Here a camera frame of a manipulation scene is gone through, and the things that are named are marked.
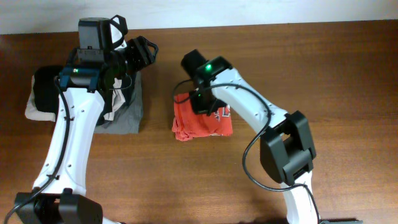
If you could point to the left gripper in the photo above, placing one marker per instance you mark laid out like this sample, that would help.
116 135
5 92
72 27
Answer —
138 46

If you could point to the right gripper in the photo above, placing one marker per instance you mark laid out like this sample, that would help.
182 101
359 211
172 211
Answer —
198 106

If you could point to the red printed t-shirt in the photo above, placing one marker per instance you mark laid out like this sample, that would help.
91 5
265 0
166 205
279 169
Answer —
188 125

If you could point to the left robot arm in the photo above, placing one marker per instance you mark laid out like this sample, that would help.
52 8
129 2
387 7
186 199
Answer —
103 65

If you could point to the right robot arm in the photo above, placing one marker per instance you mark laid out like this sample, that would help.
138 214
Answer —
287 148

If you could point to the grey folded garment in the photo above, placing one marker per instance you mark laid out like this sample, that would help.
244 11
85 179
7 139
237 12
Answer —
128 117

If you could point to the black folded garment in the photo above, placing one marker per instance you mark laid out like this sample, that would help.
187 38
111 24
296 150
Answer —
123 84

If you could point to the beige folded garment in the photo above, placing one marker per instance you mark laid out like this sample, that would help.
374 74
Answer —
43 101

